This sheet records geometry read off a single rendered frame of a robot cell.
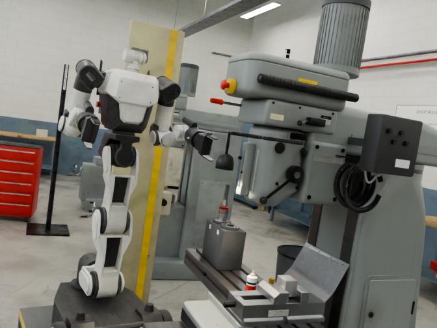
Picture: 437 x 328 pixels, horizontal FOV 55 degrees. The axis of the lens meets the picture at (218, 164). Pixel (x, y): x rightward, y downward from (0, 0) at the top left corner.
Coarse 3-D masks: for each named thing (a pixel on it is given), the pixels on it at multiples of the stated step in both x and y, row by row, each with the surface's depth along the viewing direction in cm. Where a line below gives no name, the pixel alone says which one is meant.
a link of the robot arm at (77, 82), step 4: (80, 64) 204; (84, 64) 201; (92, 64) 205; (76, 68) 209; (76, 76) 205; (76, 80) 203; (76, 84) 204; (80, 84) 203; (76, 88) 204; (80, 88) 203; (84, 88) 204; (88, 92) 206
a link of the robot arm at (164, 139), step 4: (156, 132) 232; (160, 132) 233; (164, 132) 235; (168, 132) 236; (160, 136) 232; (164, 136) 229; (168, 136) 225; (160, 140) 232; (164, 140) 228; (168, 140) 226; (172, 140) 223; (156, 144) 232; (160, 144) 233; (164, 144) 230; (168, 144) 228; (172, 144) 229
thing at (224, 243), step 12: (216, 228) 201; (228, 228) 197; (240, 228) 203; (204, 240) 213; (216, 240) 200; (228, 240) 195; (240, 240) 197; (204, 252) 211; (216, 252) 198; (228, 252) 196; (240, 252) 198; (216, 264) 197; (228, 264) 196; (240, 264) 199
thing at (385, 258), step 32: (352, 160) 188; (352, 192) 181; (384, 192) 178; (416, 192) 184; (320, 224) 199; (352, 224) 179; (384, 224) 179; (416, 224) 187; (352, 256) 178; (384, 256) 181; (416, 256) 189; (352, 288) 178; (384, 288) 182; (416, 288) 190; (352, 320) 178; (384, 320) 184
